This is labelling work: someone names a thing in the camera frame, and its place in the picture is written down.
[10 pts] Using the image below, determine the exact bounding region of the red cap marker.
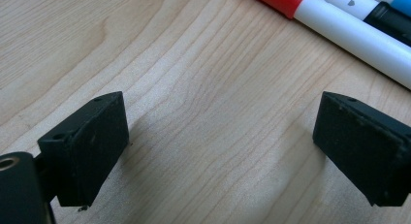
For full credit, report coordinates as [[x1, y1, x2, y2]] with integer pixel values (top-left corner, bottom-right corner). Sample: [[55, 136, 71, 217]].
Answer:
[[244, 0, 411, 90]]

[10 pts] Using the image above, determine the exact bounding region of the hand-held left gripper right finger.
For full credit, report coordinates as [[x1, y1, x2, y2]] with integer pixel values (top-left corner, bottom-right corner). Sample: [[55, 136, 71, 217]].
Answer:
[[312, 90, 411, 208]]

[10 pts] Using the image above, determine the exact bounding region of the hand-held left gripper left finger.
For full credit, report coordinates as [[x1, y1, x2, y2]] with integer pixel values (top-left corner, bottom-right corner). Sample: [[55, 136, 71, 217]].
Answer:
[[37, 90, 130, 208]]

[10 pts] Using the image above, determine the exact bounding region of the black cap marker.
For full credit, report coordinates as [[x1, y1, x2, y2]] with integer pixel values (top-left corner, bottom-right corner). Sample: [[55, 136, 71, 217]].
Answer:
[[309, 0, 411, 48]]

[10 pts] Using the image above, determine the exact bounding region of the light blue cap marker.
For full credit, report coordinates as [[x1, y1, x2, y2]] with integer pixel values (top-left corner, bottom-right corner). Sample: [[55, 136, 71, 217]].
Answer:
[[360, 0, 411, 17]]

